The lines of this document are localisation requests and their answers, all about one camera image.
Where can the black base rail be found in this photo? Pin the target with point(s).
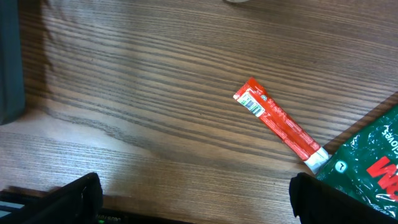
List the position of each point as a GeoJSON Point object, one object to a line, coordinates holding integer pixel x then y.
{"type": "Point", "coordinates": [130, 217]}

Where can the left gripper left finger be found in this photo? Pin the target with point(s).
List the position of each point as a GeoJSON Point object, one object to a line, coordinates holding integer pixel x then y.
{"type": "Point", "coordinates": [77, 202]}

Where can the green 3M gloves packet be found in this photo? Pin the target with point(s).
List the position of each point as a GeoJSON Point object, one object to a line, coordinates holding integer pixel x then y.
{"type": "Point", "coordinates": [365, 166]}

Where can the grey plastic mesh basket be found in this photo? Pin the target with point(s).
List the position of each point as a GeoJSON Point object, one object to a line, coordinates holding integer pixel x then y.
{"type": "Point", "coordinates": [12, 79]}

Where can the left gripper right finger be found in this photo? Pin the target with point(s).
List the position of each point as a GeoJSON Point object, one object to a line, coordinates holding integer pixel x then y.
{"type": "Point", "coordinates": [314, 202]}

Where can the green lid spice jar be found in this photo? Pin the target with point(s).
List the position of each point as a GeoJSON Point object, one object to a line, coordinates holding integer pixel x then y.
{"type": "Point", "coordinates": [237, 1]}

